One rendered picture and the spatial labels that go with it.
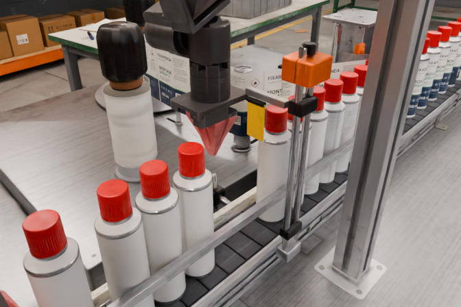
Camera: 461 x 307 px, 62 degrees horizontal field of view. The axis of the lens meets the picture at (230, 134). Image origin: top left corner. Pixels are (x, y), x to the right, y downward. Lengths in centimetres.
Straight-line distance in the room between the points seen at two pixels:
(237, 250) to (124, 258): 23
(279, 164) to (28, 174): 52
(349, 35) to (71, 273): 76
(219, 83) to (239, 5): 197
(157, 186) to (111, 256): 9
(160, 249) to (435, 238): 51
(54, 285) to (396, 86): 42
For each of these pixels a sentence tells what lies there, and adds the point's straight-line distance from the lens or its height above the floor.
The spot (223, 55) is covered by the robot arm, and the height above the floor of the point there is 117.
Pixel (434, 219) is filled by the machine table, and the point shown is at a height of 83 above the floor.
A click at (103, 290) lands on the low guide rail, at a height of 92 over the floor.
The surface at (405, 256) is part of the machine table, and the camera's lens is 75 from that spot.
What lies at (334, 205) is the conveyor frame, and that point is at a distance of 77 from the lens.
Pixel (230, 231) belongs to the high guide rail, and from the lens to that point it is 55.
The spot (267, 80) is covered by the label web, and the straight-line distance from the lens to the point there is 81.
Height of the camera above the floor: 133
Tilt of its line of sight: 29 degrees down
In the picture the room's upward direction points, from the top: straight up
